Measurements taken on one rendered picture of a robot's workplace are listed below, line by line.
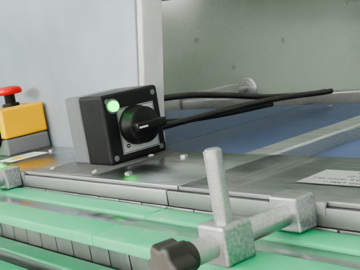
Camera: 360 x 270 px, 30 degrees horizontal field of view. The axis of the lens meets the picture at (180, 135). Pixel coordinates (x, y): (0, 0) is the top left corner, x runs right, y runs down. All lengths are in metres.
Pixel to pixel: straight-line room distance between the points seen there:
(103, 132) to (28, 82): 0.34
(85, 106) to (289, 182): 0.31
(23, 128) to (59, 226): 0.42
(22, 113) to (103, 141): 0.28
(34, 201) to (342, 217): 0.39
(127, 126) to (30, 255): 0.20
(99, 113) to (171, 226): 0.23
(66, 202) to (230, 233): 0.31
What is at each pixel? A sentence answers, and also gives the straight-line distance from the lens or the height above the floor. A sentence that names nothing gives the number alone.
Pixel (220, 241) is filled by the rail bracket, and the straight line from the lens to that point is 0.42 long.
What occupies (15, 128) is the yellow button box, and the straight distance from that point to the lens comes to 1.01.
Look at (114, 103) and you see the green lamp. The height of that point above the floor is 0.82.
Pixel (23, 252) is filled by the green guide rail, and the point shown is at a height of 0.91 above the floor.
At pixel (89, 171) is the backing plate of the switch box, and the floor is 0.86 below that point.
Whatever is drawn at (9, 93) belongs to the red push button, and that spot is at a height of 0.80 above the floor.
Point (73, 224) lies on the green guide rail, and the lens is 0.61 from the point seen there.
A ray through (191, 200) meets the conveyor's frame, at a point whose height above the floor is 0.88.
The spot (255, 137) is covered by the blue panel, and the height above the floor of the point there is 0.59.
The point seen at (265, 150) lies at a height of 0.72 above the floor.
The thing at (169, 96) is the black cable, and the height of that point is 0.70.
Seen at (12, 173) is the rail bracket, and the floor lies 0.89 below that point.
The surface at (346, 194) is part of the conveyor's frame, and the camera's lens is 0.49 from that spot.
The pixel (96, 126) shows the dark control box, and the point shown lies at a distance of 0.76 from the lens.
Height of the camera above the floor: 1.23
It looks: 38 degrees down
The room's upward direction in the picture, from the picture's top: 106 degrees counter-clockwise
